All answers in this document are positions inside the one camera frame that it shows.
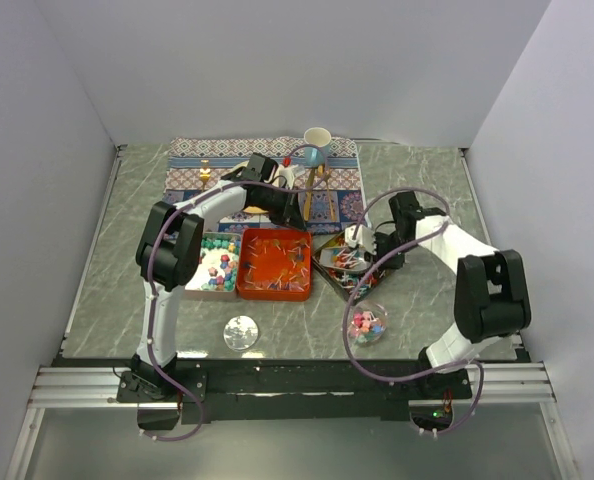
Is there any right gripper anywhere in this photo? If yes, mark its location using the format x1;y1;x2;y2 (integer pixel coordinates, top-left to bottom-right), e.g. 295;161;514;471
364;231;416;271

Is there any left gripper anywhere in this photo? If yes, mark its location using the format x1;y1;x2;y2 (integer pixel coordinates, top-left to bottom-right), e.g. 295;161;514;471
257;186;307;235

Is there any orange tin of lollipops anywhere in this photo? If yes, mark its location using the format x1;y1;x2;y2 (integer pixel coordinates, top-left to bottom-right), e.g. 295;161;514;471
236;228;312;302

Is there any gold tin of lollipops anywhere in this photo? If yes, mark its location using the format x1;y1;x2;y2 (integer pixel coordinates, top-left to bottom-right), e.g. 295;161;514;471
312;232;370;300

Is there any silver tin of star candies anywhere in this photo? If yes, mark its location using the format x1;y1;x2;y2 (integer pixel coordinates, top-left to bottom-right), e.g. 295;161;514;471
185;232;242;301

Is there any clear jar lid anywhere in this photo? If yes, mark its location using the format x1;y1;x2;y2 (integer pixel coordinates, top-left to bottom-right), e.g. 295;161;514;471
223;315;259;351

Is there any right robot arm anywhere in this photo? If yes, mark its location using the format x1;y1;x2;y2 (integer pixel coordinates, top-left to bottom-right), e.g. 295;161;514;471
372;191;532;399

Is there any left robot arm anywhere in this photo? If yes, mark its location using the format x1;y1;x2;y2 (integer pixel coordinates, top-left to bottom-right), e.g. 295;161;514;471
131;153;306;402

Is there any gold spoon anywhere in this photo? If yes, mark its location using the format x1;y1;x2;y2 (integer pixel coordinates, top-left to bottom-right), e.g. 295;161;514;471
316;165;336;222

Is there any cream and orange plate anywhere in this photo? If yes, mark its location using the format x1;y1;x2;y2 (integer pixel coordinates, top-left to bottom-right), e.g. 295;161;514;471
244;164;284;215

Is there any patterned blue placemat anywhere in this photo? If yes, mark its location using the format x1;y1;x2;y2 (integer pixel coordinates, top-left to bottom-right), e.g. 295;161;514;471
163;136;365;235

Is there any blue mug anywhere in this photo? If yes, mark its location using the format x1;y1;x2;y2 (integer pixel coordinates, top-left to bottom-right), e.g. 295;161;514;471
303;127;332;168

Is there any gold fork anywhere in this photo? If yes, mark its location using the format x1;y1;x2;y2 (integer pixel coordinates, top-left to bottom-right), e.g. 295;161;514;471
199;159;211;191

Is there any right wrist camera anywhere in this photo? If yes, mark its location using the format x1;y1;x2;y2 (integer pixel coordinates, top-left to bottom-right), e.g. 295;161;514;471
344;224;377;256

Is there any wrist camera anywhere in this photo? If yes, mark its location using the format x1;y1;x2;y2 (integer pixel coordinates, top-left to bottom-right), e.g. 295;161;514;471
344;224;377;256
273;164;305;189

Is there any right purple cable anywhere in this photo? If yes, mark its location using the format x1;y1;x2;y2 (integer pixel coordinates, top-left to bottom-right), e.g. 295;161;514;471
342;187;486;437

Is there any purple cable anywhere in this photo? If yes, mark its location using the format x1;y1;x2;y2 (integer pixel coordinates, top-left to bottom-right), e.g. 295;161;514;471
342;187;486;437
144;144;331;443

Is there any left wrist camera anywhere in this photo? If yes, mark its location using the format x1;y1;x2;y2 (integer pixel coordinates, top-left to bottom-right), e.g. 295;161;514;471
273;164;305;189

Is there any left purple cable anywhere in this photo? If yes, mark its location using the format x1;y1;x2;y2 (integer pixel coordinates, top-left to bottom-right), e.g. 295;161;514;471
144;144;331;443

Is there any aluminium rail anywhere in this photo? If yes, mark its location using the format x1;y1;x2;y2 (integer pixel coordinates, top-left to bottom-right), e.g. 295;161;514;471
29;360;555;408

